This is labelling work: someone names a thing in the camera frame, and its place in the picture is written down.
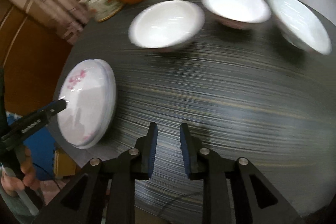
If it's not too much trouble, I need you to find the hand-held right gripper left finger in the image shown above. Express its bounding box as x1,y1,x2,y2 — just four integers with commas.
34,122,158,224

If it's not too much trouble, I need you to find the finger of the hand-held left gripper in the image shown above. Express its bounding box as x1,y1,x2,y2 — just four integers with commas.
39,99,68,122

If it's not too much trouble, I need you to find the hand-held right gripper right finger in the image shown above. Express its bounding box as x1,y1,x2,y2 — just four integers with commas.
180,122,302,224

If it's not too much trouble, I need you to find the small white floral bowl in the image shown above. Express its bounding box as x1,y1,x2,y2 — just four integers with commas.
129,0,205,53

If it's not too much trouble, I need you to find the medium white pink-patterned bowl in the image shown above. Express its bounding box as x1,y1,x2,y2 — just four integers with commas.
201,0,271,31

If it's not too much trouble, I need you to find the large white bowl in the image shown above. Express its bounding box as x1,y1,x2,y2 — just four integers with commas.
267,0,332,56

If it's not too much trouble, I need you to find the person's left hand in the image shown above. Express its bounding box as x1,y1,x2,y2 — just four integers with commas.
0,147,41,197

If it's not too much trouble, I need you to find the blue foam mat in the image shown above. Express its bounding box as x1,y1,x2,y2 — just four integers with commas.
5,111,57,180

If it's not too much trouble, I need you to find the cardboard box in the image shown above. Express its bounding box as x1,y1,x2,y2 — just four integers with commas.
53,147,77,179

